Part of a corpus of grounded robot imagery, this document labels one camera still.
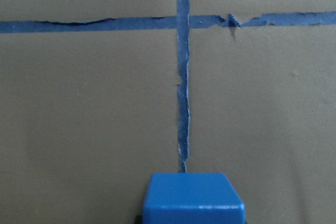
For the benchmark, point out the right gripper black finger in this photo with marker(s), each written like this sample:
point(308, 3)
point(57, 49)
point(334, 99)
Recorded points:
point(138, 219)

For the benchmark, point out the blue wooden cube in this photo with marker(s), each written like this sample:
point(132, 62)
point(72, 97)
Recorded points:
point(192, 198)

